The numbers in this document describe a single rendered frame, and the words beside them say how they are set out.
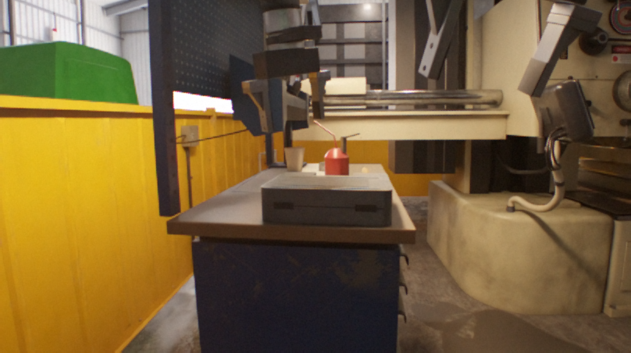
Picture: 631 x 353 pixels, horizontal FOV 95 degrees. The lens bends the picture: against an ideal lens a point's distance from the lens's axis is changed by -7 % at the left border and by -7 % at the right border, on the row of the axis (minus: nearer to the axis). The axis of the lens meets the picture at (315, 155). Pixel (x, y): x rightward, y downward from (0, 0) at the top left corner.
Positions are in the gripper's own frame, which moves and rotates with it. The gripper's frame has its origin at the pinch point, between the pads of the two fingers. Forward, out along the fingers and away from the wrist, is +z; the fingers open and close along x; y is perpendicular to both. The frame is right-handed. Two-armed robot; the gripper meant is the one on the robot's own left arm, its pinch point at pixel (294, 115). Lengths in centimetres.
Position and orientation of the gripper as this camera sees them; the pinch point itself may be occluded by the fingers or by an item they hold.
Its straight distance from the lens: 66.7
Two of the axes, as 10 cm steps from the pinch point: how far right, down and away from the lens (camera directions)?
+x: -7.6, 2.6, -5.9
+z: 1.0, 9.5, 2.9
